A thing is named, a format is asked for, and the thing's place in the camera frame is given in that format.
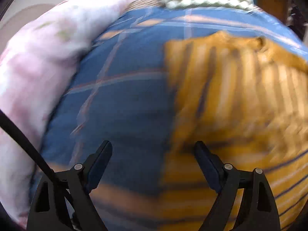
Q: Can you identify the blue plaid bed sheet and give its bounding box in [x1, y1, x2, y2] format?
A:
[29, 6, 308, 231]

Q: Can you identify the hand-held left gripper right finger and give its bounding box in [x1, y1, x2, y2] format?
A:
[194, 141, 281, 231]

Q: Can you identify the pink white floral cloth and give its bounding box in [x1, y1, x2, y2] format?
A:
[0, 0, 135, 229]

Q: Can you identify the yellow striped shirt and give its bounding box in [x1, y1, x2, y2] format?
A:
[160, 31, 308, 231]

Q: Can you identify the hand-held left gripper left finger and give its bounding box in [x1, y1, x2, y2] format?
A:
[26, 140, 113, 231]

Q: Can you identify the black cable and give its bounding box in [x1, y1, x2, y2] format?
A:
[0, 109, 80, 231]

